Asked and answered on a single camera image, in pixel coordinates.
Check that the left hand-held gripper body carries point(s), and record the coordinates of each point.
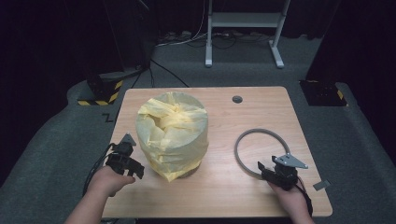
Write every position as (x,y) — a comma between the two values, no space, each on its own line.
(120,155)

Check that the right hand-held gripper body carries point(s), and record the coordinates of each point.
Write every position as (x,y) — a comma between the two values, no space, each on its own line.
(286,175)

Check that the yellow plastic trash bag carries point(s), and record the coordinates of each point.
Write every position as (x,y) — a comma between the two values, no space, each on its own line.
(172,137)

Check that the person's left hand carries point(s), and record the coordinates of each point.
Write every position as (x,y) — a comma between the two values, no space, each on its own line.
(107,183)

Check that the person's right hand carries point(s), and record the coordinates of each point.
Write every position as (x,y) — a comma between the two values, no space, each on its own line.
(295,205)

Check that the grey tape piece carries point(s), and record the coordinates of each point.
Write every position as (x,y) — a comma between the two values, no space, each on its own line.
(322,185)

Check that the black yellow striped base block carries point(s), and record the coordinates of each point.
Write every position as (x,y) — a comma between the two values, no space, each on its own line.
(102,91)

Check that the dark power strip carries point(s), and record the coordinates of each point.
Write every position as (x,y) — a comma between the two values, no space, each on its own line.
(174,35)

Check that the white metal stand frame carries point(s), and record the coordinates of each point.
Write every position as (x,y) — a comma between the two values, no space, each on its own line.
(246,19)

